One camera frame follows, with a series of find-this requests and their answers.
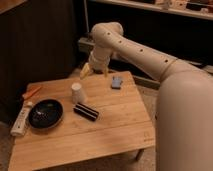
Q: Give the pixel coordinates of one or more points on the wooden low table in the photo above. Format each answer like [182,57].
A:
[123,125]

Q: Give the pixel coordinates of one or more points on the wooden shelf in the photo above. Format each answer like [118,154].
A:
[177,7]

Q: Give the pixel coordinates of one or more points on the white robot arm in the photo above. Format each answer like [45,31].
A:
[184,106]

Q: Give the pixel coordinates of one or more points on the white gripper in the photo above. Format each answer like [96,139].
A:
[96,64]

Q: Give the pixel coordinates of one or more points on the small blue object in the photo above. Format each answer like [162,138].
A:
[116,82]

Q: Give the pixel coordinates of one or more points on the vertical metal pole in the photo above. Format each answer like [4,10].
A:
[87,20]

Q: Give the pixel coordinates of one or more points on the black striped block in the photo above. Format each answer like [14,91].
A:
[86,112]

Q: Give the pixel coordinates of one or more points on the white paper cup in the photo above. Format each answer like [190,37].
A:
[78,94]

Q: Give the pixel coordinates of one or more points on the orange marker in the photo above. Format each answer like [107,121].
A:
[31,92]

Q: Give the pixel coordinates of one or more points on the black bowl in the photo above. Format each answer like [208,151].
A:
[45,114]

